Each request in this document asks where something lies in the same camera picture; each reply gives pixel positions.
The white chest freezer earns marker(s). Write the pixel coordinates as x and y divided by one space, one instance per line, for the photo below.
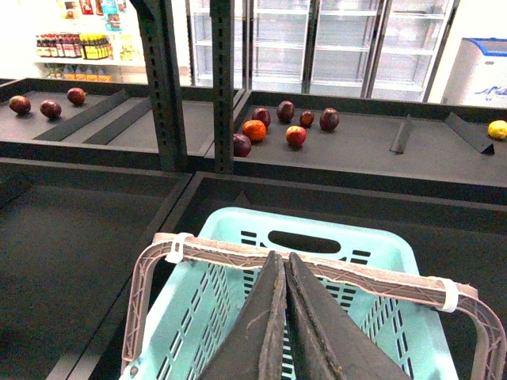
478 75

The small red fruit back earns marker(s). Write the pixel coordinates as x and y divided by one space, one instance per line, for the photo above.
306 119

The dark purple fruit front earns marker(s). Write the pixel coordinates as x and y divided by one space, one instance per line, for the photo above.
242 145

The grey shelf divider left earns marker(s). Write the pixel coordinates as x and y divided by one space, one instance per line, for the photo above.
400 141

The pink basket handle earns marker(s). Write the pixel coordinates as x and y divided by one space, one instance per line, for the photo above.
441 293

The yellow lemon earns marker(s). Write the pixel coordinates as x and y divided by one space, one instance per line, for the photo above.
497 129

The dark purple fruit back centre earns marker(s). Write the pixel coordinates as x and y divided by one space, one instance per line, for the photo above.
285 112

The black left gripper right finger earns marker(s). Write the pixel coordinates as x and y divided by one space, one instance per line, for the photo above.
325 341

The grey shelf divider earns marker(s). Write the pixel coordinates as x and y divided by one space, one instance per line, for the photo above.
400 141
470 134

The red yellow apple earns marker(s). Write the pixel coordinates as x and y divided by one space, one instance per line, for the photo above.
296 136

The grey shelf divider right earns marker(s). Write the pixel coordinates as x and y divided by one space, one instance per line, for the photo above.
470 134

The bottles on store shelf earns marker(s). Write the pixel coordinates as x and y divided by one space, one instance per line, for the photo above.
73 45

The glass door refrigerator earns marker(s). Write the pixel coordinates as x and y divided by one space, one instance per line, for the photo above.
368 49

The light blue plastic basket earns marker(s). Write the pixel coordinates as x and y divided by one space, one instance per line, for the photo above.
200 302

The dark purple fruit far left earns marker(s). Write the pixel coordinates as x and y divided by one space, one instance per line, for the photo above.
20 105

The dark purple fruit back right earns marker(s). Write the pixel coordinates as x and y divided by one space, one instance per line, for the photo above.
329 119

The orange fruit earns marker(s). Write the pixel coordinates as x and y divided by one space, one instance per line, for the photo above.
255 130

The dark purple fruit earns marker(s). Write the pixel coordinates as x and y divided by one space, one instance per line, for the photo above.
329 119
20 105
263 115
50 109
242 145
76 96
285 112

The dark purple fruit left middle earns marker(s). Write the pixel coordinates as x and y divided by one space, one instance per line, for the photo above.
50 109

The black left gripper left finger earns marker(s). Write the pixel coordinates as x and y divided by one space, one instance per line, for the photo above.
253 348

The dark metal shelf post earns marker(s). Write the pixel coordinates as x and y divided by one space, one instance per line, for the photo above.
156 29

